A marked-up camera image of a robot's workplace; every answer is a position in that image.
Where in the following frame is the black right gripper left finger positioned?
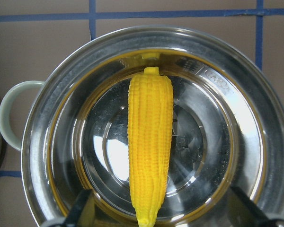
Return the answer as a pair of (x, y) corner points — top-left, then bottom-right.
(64, 189), (95, 227)

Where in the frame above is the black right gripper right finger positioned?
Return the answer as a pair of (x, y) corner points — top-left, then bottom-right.
(227, 186), (271, 227)

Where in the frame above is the yellow corn cob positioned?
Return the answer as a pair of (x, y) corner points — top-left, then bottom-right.
(127, 67), (173, 227)

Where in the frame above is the pale green electric pot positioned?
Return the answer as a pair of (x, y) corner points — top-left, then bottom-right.
(0, 26), (284, 227)

